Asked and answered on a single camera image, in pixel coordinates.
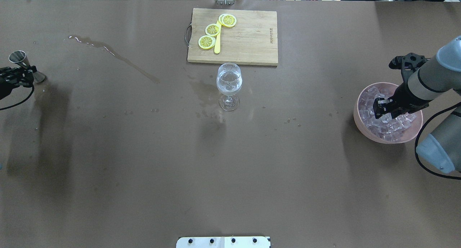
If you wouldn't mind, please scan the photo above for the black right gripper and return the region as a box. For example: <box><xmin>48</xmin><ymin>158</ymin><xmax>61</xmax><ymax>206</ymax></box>
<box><xmin>373</xmin><ymin>83</ymin><xmax>429</xmax><ymax>119</ymax></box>

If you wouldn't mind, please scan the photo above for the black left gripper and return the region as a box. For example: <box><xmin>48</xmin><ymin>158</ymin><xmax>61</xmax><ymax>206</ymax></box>
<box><xmin>0</xmin><ymin>66</ymin><xmax>37</xmax><ymax>88</ymax></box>

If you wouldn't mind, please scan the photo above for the steel cocktail jigger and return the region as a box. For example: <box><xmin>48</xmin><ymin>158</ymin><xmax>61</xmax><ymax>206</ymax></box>
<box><xmin>9</xmin><ymin>50</ymin><xmax>46</xmax><ymax>83</ymax></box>

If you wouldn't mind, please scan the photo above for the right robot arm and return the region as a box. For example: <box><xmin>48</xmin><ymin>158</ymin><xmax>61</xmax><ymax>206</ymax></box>
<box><xmin>373</xmin><ymin>36</ymin><xmax>461</xmax><ymax>180</ymax></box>

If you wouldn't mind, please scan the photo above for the pile of clear ice cubes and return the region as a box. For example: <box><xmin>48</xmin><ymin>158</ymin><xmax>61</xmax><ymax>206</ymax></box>
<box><xmin>357</xmin><ymin>87</ymin><xmax>417</xmax><ymax>140</ymax></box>

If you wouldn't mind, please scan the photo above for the clear wine glass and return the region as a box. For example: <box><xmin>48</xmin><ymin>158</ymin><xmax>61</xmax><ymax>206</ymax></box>
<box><xmin>216</xmin><ymin>62</ymin><xmax>243</xmax><ymax>111</ymax></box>

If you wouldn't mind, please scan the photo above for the pink bowl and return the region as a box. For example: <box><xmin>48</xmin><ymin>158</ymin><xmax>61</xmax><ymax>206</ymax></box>
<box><xmin>353</xmin><ymin>82</ymin><xmax>424</xmax><ymax>145</ymax></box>

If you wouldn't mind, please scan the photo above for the bamboo cutting board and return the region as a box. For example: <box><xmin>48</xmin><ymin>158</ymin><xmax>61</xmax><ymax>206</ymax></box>
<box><xmin>187</xmin><ymin>8</ymin><xmax>279</xmax><ymax>67</ymax></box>

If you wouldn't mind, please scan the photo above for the yellow plastic knife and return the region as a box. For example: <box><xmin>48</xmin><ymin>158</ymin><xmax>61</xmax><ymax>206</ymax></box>
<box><xmin>214</xmin><ymin>20</ymin><xmax>222</xmax><ymax>54</ymax></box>

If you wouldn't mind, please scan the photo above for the yellow lemon slice one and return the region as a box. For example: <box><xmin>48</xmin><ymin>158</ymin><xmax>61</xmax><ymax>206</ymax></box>
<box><xmin>218</xmin><ymin>13</ymin><xmax>237</xmax><ymax>27</ymax></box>

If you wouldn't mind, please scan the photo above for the yellow lemon slice two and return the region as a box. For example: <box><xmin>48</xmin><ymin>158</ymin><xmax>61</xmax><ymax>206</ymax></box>
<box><xmin>205</xmin><ymin>23</ymin><xmax>221</xmax><ymax>37</ymax></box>

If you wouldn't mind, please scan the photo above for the yellow lemon slice three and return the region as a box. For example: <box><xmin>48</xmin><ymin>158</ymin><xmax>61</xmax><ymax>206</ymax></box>
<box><xmin>198</xmin><ymin>35</ymin><xmax>216</xmax><ymax>50</ymax></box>

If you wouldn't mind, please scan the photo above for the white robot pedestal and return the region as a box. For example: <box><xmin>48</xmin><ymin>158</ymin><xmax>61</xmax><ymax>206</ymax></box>
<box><xmin>176</xmin><ymin>236</ymin><xmax>272</xmax><ymax>248</ymax></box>

